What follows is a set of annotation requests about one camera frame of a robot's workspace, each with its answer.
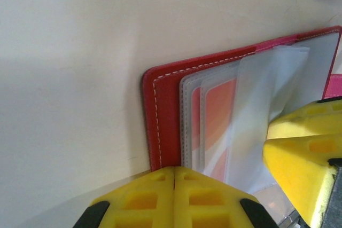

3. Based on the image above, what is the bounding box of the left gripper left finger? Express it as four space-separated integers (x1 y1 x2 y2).
71 166 175 228

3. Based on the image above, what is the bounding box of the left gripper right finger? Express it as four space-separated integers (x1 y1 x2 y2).
173 166 276 228

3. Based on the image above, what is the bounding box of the red card holder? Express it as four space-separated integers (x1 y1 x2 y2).
141 25 342 194

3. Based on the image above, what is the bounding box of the orange white credit card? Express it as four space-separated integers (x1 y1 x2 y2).
192 77 238 183

